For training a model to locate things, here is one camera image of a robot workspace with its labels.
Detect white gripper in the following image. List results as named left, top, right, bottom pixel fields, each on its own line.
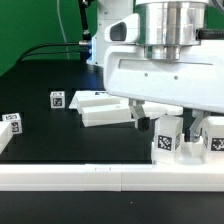
left=103, top=43, right=224, bottom=143

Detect white chair seat plate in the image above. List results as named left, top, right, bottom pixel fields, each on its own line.
left=150, top=136, right=224, bottom=166

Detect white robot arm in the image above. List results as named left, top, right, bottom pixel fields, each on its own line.
left=89, top=0, right=224, bottom=142

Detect white chair back pieces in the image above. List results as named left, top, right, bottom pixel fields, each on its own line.
left=69, top=90, right=183, bottom=127

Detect small white tagged cube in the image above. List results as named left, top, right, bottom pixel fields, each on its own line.
left=50, top=91, right=65, bottom=108
left=2, top=113, right=22, bottom=134

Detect small white tagged cube left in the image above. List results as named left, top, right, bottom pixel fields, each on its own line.
left=2, top=113, right=22, bottom=134

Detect white U-shaped fence wall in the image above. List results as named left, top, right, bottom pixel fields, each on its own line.
left=0, top=121, right=224, bottom=192

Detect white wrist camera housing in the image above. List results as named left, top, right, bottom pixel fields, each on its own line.
left=104, top=13, right=140, bottom=43

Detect black cables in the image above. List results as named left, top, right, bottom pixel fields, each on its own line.
left=18, top=0, right=93, bottom=63

